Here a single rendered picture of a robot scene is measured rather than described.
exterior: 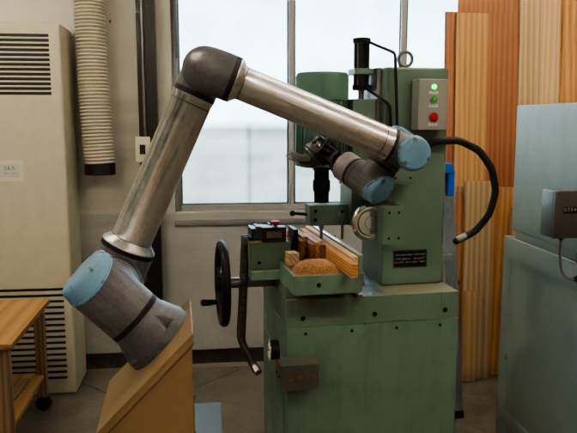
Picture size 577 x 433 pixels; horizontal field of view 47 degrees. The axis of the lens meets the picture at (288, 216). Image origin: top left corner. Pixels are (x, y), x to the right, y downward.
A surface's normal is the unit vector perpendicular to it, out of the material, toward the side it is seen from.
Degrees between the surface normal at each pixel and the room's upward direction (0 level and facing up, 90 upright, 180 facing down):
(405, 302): 90
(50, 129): 90
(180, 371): 90
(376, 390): 90
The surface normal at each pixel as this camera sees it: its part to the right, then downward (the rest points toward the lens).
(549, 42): 0.10, 0.08
